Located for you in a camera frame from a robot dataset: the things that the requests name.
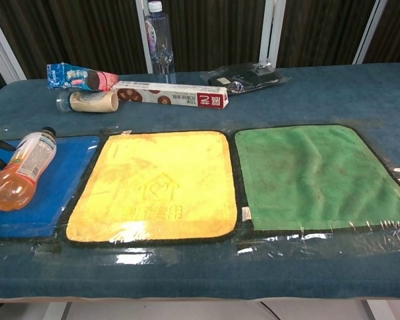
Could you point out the orange drink bottle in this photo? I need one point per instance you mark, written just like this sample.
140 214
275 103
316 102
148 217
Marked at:
20 166

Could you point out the blue cloth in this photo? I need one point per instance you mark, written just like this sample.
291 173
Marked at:
61 186

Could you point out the yellow cloth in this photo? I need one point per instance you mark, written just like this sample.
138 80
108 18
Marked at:
153 186

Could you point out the clear water bottle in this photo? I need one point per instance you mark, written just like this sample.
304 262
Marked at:
160 43

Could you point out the green cloth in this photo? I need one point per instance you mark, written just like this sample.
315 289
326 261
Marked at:
313 176

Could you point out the blue cookie package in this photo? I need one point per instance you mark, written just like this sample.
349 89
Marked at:
70 76

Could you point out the long white snack box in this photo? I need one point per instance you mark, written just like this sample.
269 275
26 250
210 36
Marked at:
173 95

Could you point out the clear plastic film sheet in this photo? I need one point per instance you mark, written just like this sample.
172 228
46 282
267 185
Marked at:
186 254

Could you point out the black item in plastic bag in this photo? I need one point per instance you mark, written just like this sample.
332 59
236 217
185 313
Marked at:
240 78

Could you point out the white metal frame post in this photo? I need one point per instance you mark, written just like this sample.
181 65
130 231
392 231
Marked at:
370 33
270 33
142 36
5 50

